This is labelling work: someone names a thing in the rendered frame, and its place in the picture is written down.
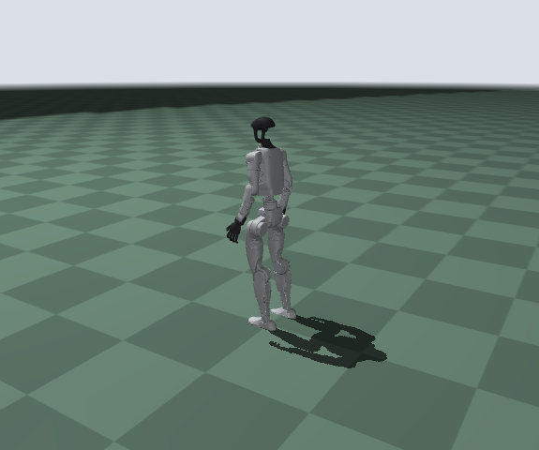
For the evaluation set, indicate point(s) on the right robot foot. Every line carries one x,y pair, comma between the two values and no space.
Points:
286,313

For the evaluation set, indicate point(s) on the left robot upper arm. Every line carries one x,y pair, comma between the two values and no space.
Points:
253,161

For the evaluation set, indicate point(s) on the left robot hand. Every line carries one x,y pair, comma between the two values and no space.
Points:
235,229

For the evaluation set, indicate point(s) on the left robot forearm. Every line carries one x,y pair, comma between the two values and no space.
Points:
244,210

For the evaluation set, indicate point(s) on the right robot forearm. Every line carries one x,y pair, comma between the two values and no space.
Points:
284,197

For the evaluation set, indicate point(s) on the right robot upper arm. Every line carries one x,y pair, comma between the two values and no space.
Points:
287,173

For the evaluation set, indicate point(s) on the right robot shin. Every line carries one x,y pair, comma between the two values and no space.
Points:
283,282

